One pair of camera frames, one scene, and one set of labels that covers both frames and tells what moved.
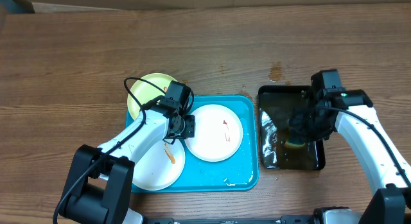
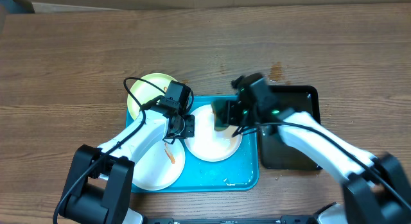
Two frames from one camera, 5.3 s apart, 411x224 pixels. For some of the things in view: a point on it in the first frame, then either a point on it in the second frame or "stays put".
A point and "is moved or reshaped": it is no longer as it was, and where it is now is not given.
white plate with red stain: x=218 y=133 stays put
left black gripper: x=189 y=131 stays put
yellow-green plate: x=145 y=92 stays put
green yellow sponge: x=288 y=144 is moved or reshaped
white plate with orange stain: x=160 y=166 stays put
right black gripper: x=300 y=129 -> x=233 y=112
